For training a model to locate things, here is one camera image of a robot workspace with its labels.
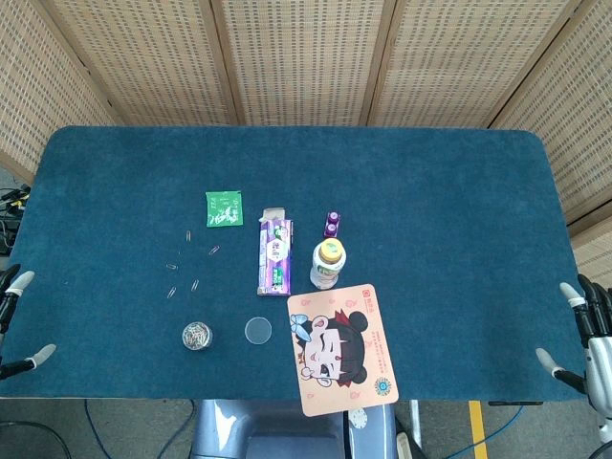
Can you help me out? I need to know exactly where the blue fuzzy table cloth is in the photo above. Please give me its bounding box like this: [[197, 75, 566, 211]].
[[0, 124, 604, 403]]

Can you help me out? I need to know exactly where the green foil sachet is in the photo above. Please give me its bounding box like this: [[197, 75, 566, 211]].
[[204, 189, 245, 228]]

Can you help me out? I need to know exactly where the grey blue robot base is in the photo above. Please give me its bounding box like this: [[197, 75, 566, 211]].
[[190, 399, 398, 459]]

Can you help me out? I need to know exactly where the clear jar of paper clips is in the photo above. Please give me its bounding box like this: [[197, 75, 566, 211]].
[[182, 321, 214, 352]]

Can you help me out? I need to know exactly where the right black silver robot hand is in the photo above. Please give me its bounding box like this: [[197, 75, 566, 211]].
[[535, 273, 612, 412]]

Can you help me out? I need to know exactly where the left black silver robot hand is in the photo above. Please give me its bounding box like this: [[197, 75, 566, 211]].
[[0, 263, 57, 382]]

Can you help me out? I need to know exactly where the purple toothpaste box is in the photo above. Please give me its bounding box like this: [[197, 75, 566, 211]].
[[256, 206, 295, 296]]

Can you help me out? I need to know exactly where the woven folding screen panel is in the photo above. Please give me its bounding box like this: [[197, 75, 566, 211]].
[[367, 0, 594, 129], [487, 0, 612, 288], [209, 0, 398, 128], [40, 0, 240, 128], [0, 0, 119, 186]]

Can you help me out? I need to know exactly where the black cable bundle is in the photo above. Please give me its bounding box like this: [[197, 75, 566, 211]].
[[0, 185, 33, 257]]

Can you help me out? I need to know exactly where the blue floor cable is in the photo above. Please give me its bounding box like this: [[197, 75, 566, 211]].
[[84, 399, 197, 459], [447, 404, 527, 459]]

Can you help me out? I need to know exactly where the clear round plastic lid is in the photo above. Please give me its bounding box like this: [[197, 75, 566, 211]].
[[244, 316, 273, 344]]

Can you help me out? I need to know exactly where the cartoon girl mouse pad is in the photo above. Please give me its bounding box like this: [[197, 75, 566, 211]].
[[286, 283, 400, 418]]

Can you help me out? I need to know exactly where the white table leg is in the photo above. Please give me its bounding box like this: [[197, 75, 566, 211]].
[[408, 400, 423, 449]]

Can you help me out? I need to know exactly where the yellow capped drink bottle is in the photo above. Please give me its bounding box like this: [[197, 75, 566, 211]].
[[309, 238, 347, 291]]

